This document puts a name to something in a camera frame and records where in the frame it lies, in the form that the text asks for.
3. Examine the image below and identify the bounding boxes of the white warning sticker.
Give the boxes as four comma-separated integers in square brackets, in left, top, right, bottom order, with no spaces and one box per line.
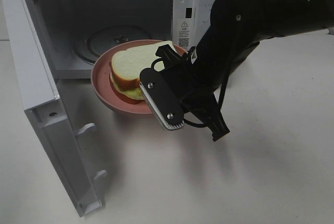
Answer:
[177,19,192,49]

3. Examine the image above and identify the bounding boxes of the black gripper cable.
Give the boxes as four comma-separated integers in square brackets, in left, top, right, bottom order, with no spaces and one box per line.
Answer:
[150,56,230,128]

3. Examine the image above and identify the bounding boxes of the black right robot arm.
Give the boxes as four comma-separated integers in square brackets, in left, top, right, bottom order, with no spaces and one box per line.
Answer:
[151,0,333,140]

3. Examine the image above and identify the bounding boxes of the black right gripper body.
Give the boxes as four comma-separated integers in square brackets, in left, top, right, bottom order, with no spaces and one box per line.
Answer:
[153,45,224,127]

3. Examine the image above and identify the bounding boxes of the pink round plate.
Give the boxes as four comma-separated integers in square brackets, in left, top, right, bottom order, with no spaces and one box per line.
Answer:
[91,40,186,115]

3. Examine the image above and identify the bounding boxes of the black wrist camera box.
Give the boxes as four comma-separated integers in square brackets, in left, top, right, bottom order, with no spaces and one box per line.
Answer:
[139,68,184,131]

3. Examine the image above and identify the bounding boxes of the white microwave door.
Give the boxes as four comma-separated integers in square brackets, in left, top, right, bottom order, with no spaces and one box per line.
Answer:
[2,0,102,217]

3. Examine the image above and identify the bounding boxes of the white microwave oven body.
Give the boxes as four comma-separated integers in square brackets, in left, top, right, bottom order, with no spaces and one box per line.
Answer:
[38,0,214,79]

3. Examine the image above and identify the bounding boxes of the sandwich with lettuce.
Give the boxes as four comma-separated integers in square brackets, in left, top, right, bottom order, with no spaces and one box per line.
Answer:
[110,41,175,104]

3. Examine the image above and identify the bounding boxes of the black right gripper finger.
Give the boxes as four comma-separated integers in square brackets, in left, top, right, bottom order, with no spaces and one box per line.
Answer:
[204,93,230,142]

